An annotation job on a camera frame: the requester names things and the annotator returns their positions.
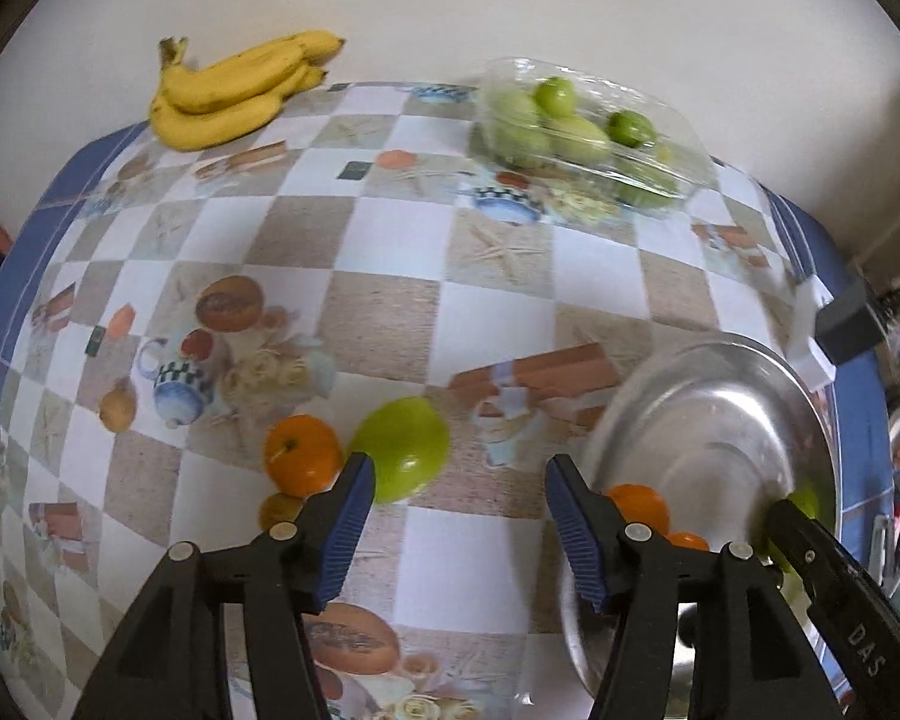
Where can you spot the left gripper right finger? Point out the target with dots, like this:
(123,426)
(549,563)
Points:
(752,657)

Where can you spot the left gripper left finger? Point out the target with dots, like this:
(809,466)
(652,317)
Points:
(167,658)

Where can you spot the orange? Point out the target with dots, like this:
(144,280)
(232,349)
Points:
(302,456)
(638,503)
(689,541)

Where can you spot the small brown kiwi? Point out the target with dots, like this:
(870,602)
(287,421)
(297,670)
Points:
(278,508)

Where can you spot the large steel bowl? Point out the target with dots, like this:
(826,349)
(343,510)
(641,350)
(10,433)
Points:
(720,426)

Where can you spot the small brown fruit far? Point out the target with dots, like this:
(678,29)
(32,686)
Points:
(117,409)

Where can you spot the checkered fruit print tablecloth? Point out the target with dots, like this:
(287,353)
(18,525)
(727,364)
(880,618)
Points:
(358,250)

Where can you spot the black charger on white dock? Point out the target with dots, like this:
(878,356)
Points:
(829,330)

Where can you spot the banana bunch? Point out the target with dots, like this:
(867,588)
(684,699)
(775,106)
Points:
(194,110)

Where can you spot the clear plastic fruit tray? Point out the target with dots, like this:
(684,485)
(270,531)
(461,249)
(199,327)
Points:
(590,138)

